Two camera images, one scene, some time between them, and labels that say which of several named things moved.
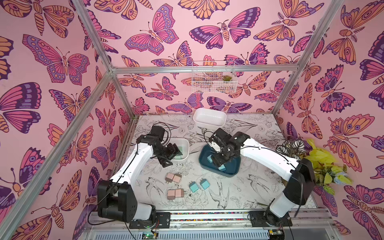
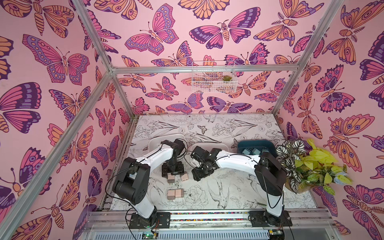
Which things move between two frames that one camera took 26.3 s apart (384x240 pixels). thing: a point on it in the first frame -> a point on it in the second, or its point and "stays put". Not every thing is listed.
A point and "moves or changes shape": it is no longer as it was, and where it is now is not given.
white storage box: (209, 117) -> (208, 146)
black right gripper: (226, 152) -> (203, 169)
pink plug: (179, 193) stays put
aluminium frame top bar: (249, 69) stays put
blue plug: (193, 186) moves or changes shape
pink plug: (169, 177) stays put
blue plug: (204, 183) moves or changes shape
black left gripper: (174, 150) -> (180, 170)
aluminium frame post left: (105, 55) stays put
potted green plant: (327, 171) stays put
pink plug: (177, 178) -> (185, 177)
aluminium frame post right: (311, 49) stays put
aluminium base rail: (224, 225) stays put
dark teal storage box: (233, 168) moves or changes shape
